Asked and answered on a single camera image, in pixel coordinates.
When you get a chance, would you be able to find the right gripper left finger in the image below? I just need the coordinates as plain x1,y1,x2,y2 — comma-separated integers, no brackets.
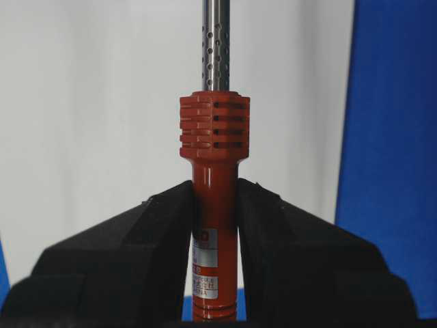
1,181,193,327

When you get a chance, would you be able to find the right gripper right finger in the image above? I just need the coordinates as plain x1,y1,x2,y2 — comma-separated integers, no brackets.
238,179,417,327

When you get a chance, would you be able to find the red handled soldering iron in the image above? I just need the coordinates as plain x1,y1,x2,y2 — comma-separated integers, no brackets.
180,1,250,322

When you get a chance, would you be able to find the blue table cloth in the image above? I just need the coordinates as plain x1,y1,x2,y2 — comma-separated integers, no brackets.
1,1,436,318

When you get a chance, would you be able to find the large white foam board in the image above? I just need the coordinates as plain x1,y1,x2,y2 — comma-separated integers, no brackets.
1,1,354,283

